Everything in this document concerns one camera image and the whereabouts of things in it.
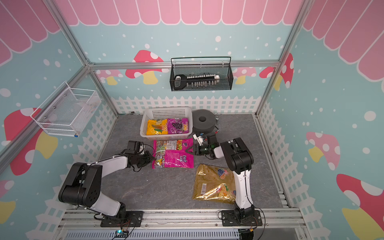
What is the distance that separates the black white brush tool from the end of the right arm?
0.31 meters

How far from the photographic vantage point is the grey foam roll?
108cm

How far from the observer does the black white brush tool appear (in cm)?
89

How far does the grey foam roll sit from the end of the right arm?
16cm

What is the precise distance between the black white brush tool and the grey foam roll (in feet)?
0.83
